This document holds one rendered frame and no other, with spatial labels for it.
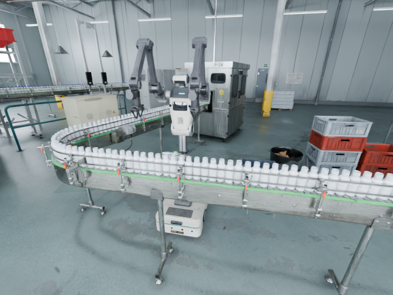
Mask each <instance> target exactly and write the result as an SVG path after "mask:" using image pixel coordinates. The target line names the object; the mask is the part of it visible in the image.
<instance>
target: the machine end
mask: <svg viewBox="0 0 393 295"><path fill-rule="evenodd" d="M193 64H194V63H185V68H187V76H189V79H190V77H191V73H192V69H193ZM249 69H250V64H244V63H238V62H235V61H217V62H205V79H206V83H209V89H210V91H211V98H212V97H213V100H212V99H210V100H212V109H211V110H208V111H205V112H202V113H201V114H200V125H199V134H203V135H209V136H216V137H220V138H224V140H222V141H223V142H226V140H225V138H227V137H228V136H230V135H234V134H233V132H235V131H236V130H240V129H239V128H240V127H241V126H242V123H243V112H244V105H245V104H246V102H244V101H245V98H246V97H245V94H246V83H247V77H248V75H247V72H248V70H249ZM193 122H194V133H198V117H197V119H196V121H194V119H193Z"/></svg>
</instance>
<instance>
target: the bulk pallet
mask: <svg viewBox="0 0 393 295"><path fill-rule="evenodd" d="M273 91H274V92H273V99H272V104H271V111H292V108H293V105H294V102H293V100H294V95H295V91H294V90H285V89H273ZM273 109H277V110H273ZM282 109H288V110H282Z"/></svg>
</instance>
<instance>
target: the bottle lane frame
mask: <svg viewBox="0 0 393 295"><path fill-rule="evenodd" d="M81 172H82V173H83V174H84V177H87V178H88V179H86V180H85V183H86V185H83V186H82V185H81V184H78V186H79V187H83V188H92V189H97V190H106V191H114V192H120V193H122V191H121V189H122V188H121V186H120V177H119V175H118V173H117V172H111V171H102V170H94V169H92V170H91V169H81ZM121 174H122V180H123V183H125V182H126V177H128V181H127V182H128V183H129V186H128V187H127V188H126V191H125V192H124V193H128V194H137V195H145V196H150V190H151V189H156V190H161V191H162V192H163V198H167V199H172V200H179V199H178V180H177V179H175V178H174V179H171V178H166V177H156V176H155V177H154V176H147V175H145V176H144V175H138V174H128V173H124V172H123V173H121ZM180 182H181V190H182V184H185V188H183V189H185V193H184V194H183V198H182V199H181V201H189V202H195V203H203V204H212V205H220V206H225V207H233V208H242V206H243V197H244V188H245V186H244V187H242V186H239V185H238V186H234V185H228V184H217V183H212V182H211V183H207V182H201V181H191V180H186V179H185V180H181V179H180ZM247 191H248V192H249V194H248V196H247V197H248V201H247V207H246V208H244V209H247V210H256V211H264V212H273V213H278V214H287V215H295V216H300V217H308V218H314V216H315V212H316V210H315V208H316V206H317V205H318V204H317V202H318V200H319V199H320V195H317V194H316V195H315V194H311V193H310V194H305V193H299V192H297V193H295V192H292V191H291V192H289V191H286V190H285V191H280V190H274V189H273V190H269V189H268V188H267V189H263V188H256V187H255V188H252V187H248V188H247ZM320 207H321V208H322V211H321V212H320V217H317V219H325V220H331V221H339V222H348V223H353V224H361V225H370V226H371V224H372V223H373V221H374V219H375V218H377V217H381V218H390V219H392V221H393V203H386V202H379V201H367V200H358V199H351V198H344V197H343V198H341V197H337V196H336V197H331V196H330V195H329V196H325V198H324V199H323V201H322V204H321V206H320Z"/></svg>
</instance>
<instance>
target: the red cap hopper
mask: <svg viewBox="0 0 393 295"><path fill-rule="evenodd" d="M12 31H13V29H7V28H0V49H1V48H3V47H5V50H6V51H4V50H0V54H7V56H8V59H9V62H10V65H11V68H12V71H13V73H0V75H11V77H10V78H9V79H8V80H7V81H6V83H8V82H9V81H10V80H11V79H12V78H13V76H14V77H15V80H16V83H17V86H20V82H19V81H20V80H21V79H22V77H23V78H24V81H25V84H26V88H27V86H29V83H28V80H27V76H26V73H25V69H24V67H23V64H22V60H21V58H20V54H19V50H18V47H17V44H16V42H17V41H15V39H14V36H13V33H12ZM11 43H13V46H14V49H15V52H12V51H9V49H8V45H9V44H11ZM11 54H16V56H17V58H18V62H19V65H20V69H21V72H22V73H16V70H15V67H14V65H13V61H12V58H11ZM17 75H21V76H20V78H19V79H18V76H17ZM20 88H21V86H20ZM30 100H31V103H35V102H34V99H33V98H30ZM32 107H33V110H34V113H35V116H36V119H37V120H35V119H33V121H34V124H35V123H39V122H40V119H39V115H38V113H37V109H36V106H35V105H32ZM24 108H25V111H26V114H27V117H25V116H23V115H21V114H17V115H19V116H21V117H23V118H25V119H27V120H22V121H16V122H13V121H14V119H15V118H13V119H12V120H11V122H12V124H14V123H18V122H25V121H29V123H28V124H21V125H15V126H13V127H16V126H22V125H29V124H32V122H31V120H30V116H29V113H28V111H27V108H26V106H24ZM5 117H6V115H4V116H3V115H2V112H1V109H0V119H1V120H0V123H1V122H2V123H1V124H0V127H1V128H4V130H5V133H6V135H7V136H6V137H7V138H8V137H11V135H10V133H9V131H8V128H11V127H10V126H9V123H5V120H4V118H5ZM7 124H8V125H7ZM2 125H3V126H2ZM38 126H39V131H42V130H44V129H43V128H42V125H41V124H38Z"/></svg>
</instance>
